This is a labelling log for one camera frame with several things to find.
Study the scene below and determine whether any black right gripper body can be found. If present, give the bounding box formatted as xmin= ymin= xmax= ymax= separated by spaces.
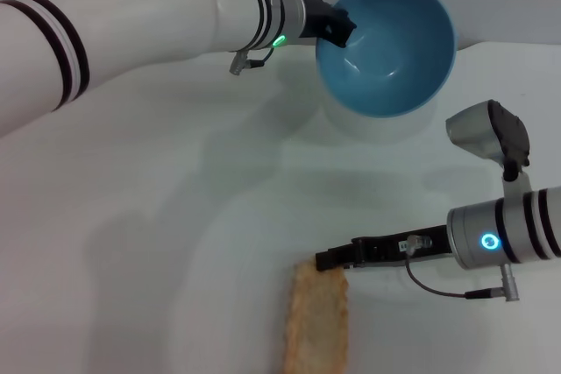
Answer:
xmin=350 ymin=224 xmax=453 ymax=271

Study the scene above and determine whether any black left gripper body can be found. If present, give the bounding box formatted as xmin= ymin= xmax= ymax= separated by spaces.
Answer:
xmin=297 ymin=0 xmax=348 ymax=42

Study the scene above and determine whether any gripper cable with plug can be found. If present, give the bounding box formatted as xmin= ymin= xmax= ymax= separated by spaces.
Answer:
xmin=402 ymin=235 xmax=521 ymax=303
xmin=228 ymin=46 xmax=277 ymax=77

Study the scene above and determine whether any long toy bread loaf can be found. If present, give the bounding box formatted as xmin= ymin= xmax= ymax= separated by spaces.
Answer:
xmin=282 ymin=259 xmax=351 ymax=374

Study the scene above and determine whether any left gripper cable with plug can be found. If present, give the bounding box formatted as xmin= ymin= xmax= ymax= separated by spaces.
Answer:
xmin=228 ymin=46 xmax=277 ymax=77

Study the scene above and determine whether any right gripper cable with plug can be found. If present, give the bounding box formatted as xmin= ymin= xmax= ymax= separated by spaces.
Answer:
xmin=402 ymin=235 xmax=521 ymax=303

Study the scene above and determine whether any silver right camera bracket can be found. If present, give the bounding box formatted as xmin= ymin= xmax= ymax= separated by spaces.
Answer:
xmin=501 ymin=157 xmax=534 ymax=201

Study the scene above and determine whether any blue bowl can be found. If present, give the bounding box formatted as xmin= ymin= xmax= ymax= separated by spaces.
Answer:
xmin=315 ymin=0 xmax=458 ymax=119

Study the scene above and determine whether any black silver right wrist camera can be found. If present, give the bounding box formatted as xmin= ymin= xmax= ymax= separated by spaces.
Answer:
xmin=444 ymin=99 xmax=532 ymax=170

